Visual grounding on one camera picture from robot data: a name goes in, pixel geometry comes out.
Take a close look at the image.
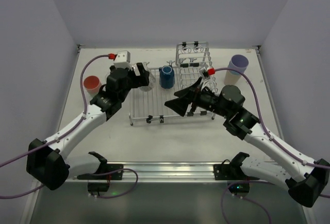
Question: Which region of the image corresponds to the white floral ceramic mug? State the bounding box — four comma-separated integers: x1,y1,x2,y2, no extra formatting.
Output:
133,62,156,92

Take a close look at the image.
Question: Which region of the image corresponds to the dark blue ceramic mug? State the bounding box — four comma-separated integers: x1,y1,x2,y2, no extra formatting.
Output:
159,65,175,89

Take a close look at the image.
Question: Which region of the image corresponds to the clear plastic tumbler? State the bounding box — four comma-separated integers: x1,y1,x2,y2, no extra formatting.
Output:
105,71,111,79

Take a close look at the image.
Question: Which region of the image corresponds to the light blue plastic cup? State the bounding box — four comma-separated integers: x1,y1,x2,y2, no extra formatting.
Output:
228,62,239,75

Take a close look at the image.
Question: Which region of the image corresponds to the pink plastic cup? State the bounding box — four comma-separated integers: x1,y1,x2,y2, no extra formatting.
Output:
83,76,101,97

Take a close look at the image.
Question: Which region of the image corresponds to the lavender plastic cup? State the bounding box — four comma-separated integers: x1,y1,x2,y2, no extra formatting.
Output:
230,55,249,72

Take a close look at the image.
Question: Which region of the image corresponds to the beige plastic cup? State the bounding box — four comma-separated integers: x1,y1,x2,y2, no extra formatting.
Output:
224,70,241,85

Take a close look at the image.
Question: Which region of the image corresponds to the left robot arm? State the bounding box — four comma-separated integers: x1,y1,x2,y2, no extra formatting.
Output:
26,63,150,190

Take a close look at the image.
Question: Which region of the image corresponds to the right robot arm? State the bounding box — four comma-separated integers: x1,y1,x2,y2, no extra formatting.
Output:
164,79,329,208

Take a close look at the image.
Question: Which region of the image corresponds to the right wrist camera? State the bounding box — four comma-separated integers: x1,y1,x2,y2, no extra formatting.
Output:
199,66,215,87

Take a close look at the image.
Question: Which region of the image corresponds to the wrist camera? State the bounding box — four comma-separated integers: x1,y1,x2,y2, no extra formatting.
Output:
199,66,215,87
108,50,131,70

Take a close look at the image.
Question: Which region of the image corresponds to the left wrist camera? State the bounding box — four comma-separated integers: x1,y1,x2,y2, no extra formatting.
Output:
108,50,131,70

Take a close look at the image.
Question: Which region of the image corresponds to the silver wire dish rack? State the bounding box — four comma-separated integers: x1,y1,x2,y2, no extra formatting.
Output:
128,41,212,125

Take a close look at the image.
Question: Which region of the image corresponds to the aluminium mounting rail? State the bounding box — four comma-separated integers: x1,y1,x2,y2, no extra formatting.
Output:
64,161,284,183

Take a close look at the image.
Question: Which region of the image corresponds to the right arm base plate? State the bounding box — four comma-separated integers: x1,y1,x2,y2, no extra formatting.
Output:
213,164,259,181

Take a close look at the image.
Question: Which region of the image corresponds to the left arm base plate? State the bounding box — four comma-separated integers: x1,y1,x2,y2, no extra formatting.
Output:
77,164,124,180

